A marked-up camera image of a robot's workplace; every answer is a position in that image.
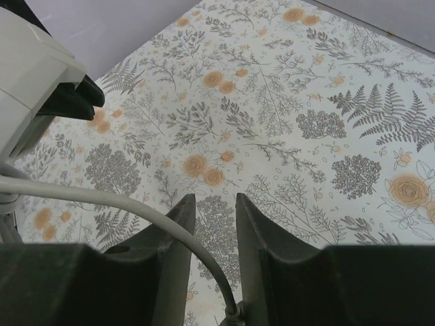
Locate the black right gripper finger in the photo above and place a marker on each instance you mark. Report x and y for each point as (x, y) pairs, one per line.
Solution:
(66, 102)
(91, 92)
(286, 281)
(141, 281)

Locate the white grey headphones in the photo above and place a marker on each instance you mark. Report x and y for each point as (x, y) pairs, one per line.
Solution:
(9, 231)

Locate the floral patterned table mat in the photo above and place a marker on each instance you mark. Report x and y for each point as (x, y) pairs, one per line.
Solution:
(326, 126)

